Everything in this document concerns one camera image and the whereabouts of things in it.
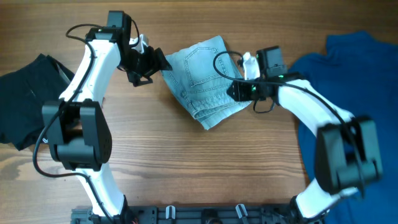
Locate light blue denim shorts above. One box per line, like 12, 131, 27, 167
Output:
161, 35, 251, 130

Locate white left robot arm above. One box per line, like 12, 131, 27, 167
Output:
40, 11, 172, 223

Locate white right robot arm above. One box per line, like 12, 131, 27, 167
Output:
227, 46, 383, 223

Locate black garment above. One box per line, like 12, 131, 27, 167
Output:
1, 54, 75, 151

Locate blue shirt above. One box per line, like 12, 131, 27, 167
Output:
290, 31, 397, 224

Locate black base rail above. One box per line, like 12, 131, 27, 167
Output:
70, 203, 326, 224

